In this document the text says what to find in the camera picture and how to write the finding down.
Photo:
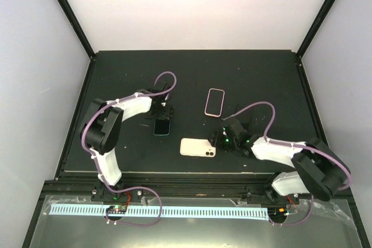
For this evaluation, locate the beige phone case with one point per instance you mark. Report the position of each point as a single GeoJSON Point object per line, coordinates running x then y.
{"type": "Point", "coordinates": [197, 148]}

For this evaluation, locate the left black frame post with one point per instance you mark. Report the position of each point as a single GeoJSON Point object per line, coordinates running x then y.
{"type": "Point", "coordinates": [77, 28]}

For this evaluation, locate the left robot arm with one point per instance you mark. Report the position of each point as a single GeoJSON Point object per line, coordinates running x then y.
{"type": "Point", "coordinates": [100, 130]}

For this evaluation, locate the black frame post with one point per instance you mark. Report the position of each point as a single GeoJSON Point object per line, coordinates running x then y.
{"type": "Point", "coordinates": [77, 28]}
{"type": "Point", "coordinates": [315, 26]}

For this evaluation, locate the left small circuit board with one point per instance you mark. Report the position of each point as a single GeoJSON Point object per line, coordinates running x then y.
{"type": "Point", "coordinates": [116, 209]}

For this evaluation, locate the black aluminium front rail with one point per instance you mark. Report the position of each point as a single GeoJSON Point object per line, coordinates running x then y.
{"type": "Point", "coordinates": [250, 187]}

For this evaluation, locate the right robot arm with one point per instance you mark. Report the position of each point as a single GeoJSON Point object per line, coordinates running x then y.
{"type": "Point", "coordinates": [317, 169]}

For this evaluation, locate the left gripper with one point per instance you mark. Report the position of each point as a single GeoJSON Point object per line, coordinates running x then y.
{"type": "Point", "coordinates": [169, 114]}

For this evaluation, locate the pink phone case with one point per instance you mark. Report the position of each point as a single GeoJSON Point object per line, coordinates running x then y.
{"type": "Point", "coordinates": [214, 102]}

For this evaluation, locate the right black frame post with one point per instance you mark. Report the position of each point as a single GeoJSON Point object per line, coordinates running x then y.
{"type": "Point", "coordinates": [315, 26]}

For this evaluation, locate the white slotted cable duct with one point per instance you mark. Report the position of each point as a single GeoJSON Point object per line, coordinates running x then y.
{"type": "Point", "coordinates": [244, 213]}

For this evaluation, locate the teal edged smartphone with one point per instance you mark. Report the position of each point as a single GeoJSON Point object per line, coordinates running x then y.
{"type": "Point", "coordinates": [161, 127]}

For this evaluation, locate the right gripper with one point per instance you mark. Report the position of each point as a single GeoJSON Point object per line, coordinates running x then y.
{"type": "Point", "coordinates": [216, 138]}

